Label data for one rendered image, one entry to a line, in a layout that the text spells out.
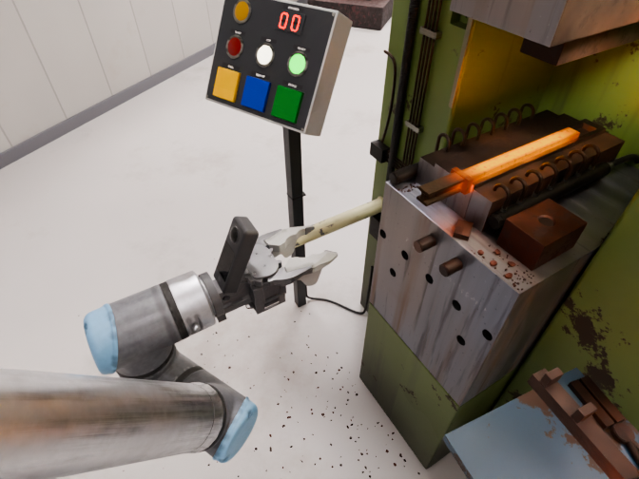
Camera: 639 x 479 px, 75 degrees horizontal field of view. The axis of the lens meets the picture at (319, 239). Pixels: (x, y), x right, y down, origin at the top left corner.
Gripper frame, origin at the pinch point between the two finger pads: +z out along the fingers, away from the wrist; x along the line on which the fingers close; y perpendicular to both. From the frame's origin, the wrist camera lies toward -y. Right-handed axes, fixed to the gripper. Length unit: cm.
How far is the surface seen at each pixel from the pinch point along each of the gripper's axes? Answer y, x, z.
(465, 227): 7.1, 5.7, 30.2
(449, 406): 57, 20, 27
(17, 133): 86, -254, -67
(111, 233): 100, -147, -36
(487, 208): 2.4, 7.0, 33.0
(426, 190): -1.4, 0.3, 22.8
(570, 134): -1, 1, 64
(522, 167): 0.6, 2.8, 47.0
